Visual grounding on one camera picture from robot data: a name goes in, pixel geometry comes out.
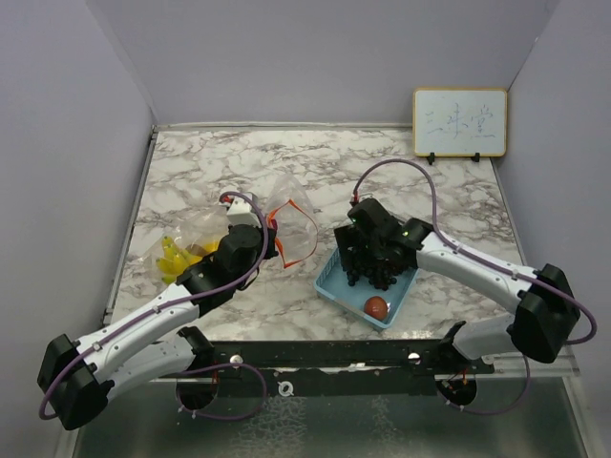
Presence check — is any dark grape bunch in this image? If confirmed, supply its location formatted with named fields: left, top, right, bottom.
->
left=341, top=243, right=407, bottom=291

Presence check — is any clear orange zip bag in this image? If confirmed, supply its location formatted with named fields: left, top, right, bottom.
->
left=263, top=174, right=319, bottom=268
left=139, top=205, right=228, bottom=284

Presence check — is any yellow banana bunch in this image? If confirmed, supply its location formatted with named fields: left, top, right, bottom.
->
left=154, top=236, right=220, bottom=284

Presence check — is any red brown round fruit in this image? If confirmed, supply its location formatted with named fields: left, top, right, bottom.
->
left=364, top=296, right=389, bottom=321

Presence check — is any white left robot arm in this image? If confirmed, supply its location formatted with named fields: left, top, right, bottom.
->
left=37, top=224, right=277, bottom=430

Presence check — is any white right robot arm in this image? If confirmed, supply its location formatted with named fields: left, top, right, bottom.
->
left=334, top=198, right=580, bottom=373

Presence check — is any light blue plastic basket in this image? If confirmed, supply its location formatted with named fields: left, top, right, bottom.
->
left=313, top=248, right=419, bottom=331

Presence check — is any small framed whiteboard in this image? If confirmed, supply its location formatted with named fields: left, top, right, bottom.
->
left=412, top=88, right=508, bottom=162

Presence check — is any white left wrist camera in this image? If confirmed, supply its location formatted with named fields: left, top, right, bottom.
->
left=220, top=196, right=261, bottom=227

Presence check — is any black mounting rail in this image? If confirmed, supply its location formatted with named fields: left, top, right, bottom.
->
left=195, top=339, right=494, bottom=397

